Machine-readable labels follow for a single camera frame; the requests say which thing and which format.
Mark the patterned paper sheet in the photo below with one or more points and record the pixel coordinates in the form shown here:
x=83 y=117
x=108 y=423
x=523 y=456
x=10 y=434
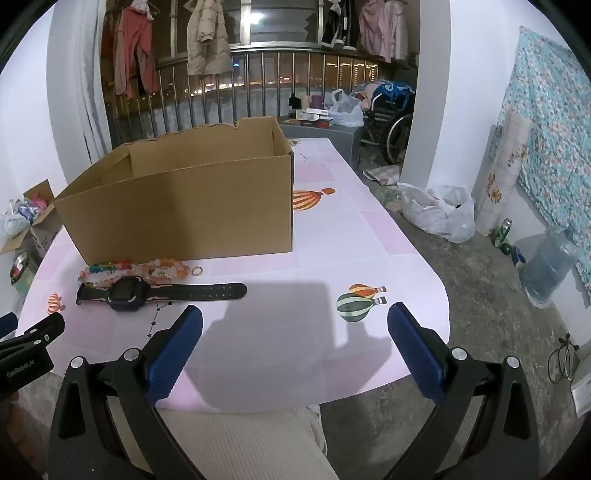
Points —
x=381 y=175

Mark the large brown cardboard box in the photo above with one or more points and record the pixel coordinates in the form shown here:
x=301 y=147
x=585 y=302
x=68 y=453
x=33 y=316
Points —
x=184 y=212

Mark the black smartwatch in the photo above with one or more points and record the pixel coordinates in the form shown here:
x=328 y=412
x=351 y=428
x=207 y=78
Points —
x=127 y=290

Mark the rolled floral mat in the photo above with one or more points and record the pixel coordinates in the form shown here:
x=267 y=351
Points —
x=503 y=184

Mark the metal balcony railing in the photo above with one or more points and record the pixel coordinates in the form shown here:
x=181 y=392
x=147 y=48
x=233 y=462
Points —
x=277 y=48

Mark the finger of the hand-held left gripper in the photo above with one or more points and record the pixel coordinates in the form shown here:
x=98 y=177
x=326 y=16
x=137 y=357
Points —
x=7 y=326
x=46 y=325

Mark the small open cardboard box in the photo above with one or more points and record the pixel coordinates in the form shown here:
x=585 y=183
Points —
x=44 y=230

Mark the beige hanging coat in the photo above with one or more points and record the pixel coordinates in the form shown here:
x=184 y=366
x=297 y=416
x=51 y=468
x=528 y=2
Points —
x=207 y=41

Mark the pink hanging garment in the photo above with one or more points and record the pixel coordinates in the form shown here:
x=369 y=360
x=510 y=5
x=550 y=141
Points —
x=378 y=32

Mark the red hanging pants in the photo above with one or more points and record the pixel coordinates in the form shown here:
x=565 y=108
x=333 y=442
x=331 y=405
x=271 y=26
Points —
x=141 y=41

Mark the green bottle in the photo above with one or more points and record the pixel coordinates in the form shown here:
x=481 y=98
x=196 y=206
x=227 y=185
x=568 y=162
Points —
x=502 y=233

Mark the dark purple cup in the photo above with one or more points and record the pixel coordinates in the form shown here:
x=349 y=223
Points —
x=317 y=101

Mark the black hanging jacket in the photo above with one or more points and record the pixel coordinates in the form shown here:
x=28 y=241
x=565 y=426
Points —
x=339 y=23

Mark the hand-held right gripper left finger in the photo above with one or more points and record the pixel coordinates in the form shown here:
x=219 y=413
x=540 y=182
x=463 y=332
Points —
x=175 y=355

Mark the white plastic bag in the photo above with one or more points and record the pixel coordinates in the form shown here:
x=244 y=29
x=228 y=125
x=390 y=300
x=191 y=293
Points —
x=16 y=221
x=346 y=113
x=438 y=212

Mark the wheelchair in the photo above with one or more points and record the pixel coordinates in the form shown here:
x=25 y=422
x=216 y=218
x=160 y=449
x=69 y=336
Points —
x=392 y=110

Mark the white flat box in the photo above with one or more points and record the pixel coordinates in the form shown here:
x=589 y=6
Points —
x=314 y=114

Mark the clear water jug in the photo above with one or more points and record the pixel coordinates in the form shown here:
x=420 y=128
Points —
x=547 y=272

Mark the metal bowl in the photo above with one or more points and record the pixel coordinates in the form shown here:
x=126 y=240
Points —
x=21 y=267

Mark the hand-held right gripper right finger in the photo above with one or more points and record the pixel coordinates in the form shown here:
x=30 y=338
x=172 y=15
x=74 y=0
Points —
x=415 y=350

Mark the floral wall cloth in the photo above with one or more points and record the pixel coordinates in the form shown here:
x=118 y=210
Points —
x=549 y=138

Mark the grey cabinet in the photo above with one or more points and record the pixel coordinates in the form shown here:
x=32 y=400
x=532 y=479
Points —
x=341 y=143

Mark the black bottle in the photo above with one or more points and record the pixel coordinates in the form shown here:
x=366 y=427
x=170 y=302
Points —
x=293 y=102

